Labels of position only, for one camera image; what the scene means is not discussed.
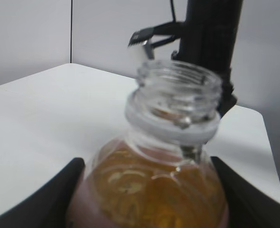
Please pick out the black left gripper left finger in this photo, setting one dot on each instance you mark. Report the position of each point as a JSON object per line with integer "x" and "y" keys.
{"x": 46, "y": 208}

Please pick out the peach oolong tea bottle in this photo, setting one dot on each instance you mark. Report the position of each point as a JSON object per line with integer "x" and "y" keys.
{"x": 157, "y": 175}

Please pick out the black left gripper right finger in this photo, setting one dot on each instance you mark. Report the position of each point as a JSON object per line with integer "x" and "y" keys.
{"x": 248, "y": 206}

